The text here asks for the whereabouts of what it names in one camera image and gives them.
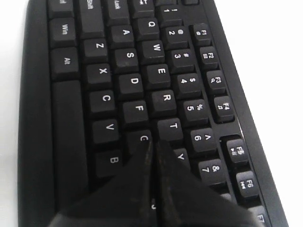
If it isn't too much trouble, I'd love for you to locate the black Acer computer keyboard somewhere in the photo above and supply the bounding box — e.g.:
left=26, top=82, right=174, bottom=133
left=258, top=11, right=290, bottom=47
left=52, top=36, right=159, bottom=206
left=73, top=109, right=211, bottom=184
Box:
left=18, top=0, right=288, bottom=227

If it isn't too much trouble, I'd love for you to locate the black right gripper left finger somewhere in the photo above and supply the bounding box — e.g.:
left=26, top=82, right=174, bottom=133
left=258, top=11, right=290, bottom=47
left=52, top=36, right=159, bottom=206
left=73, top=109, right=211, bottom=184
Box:
left=49, top=141, right=157, bottom=227

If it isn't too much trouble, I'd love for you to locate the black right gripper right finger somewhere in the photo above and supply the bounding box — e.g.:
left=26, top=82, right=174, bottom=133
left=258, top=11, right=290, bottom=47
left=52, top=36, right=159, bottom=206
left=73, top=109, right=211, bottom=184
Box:
left=155, top=140, right=261, bottom=227

